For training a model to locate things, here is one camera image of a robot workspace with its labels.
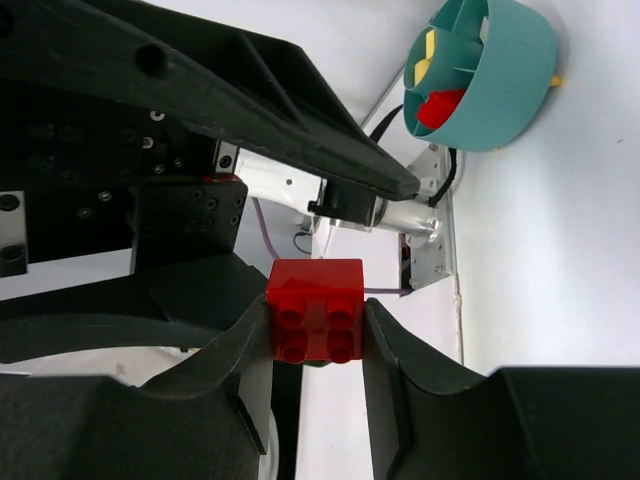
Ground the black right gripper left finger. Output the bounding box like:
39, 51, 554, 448
1, 297, 272, 479

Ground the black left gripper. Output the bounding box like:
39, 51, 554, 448
1, 1, 419, 363

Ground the red square lego brick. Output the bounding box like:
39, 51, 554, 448
266, 259, 365, 364

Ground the teal divided round container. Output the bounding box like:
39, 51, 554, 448
403, 1, 558, 152

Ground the red long lego brick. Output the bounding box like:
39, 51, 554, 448
416, 89, 466, 130

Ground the yellow small lego brick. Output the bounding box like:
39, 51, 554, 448
413, 29, 436, 86

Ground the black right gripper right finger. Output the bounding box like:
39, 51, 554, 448
362, 299, 639, 479

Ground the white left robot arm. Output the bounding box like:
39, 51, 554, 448
1, 1, 420, 363

